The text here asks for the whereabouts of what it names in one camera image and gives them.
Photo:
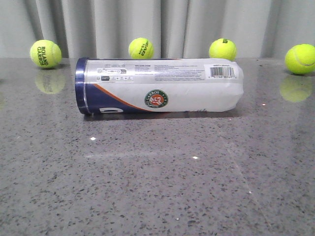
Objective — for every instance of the Roland Garros yellow tennis ball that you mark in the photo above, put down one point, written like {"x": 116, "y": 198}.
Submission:
{"x": 45, "y": 54}

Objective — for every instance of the white plastic tennis ball can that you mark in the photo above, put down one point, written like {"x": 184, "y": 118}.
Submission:
{"x": 157, "y": 85}

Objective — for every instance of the grey pleated curtain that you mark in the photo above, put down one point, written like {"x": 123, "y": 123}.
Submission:
{"x": 177, "y": 28}

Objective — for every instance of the Head Team yellow tennis ball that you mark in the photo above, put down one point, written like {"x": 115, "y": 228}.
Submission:
{"x": 141, "y": 48}

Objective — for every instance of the plain yellow tennis ball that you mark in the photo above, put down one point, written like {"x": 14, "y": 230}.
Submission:
{"x": 300, "y": 59}

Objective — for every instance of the Wilson yellow tennis ball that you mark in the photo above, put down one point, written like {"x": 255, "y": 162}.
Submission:
{"x": 223, "y": 48}

